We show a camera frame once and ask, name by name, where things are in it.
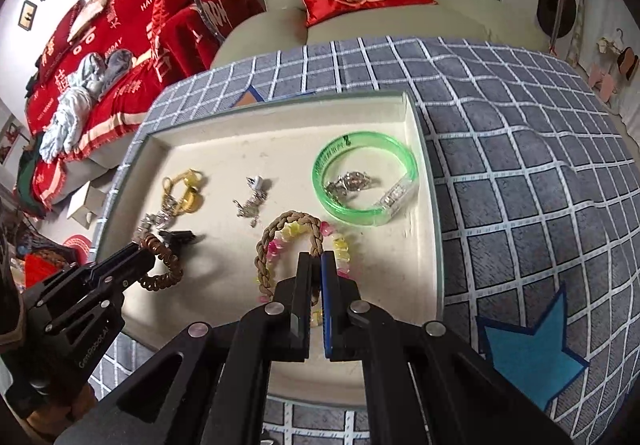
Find silver chain bracelet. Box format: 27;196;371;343
322;170;373;201

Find brown coil bracelet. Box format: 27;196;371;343
132;232;185;290

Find brown braided rope bracelet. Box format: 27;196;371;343
256;211;323;306

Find grey crumpled clothes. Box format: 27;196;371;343
39;50;133;163

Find dark green cloth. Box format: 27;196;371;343
15;140;51;216

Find small silver charm jewelry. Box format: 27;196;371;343
137;210;176;238

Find yellow bead jewelry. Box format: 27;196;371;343
161;168;206;216

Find silver earring jewelry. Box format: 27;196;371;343
232;175;271;227

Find pink hanging items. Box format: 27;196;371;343
587;28;640;101

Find grey checked blanket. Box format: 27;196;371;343
92;36;640;445

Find beige jewelry tray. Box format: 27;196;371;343
92;90;446;408

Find red round object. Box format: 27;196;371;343
62;234;96;266

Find small black picture frame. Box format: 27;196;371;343
17;0;38;31

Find wall poster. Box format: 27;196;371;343
0;118;23;166

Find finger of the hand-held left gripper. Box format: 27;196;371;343
85;242;153;306
160;231;197;247

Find pink yellow bead bracelet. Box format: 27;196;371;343
257;220;353;326

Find stick with red tassel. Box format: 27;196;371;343
547;0;571;51

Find white box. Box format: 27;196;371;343
66;182;108;228

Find green white printed cushion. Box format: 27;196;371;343
67;0;122;43

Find red printed blanket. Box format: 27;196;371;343
22;0;266;212

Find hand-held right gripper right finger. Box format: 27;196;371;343
320;250;576;445

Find green translucent bangle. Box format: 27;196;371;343
312;131;418;226

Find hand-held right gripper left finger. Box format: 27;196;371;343
55;251;315;445

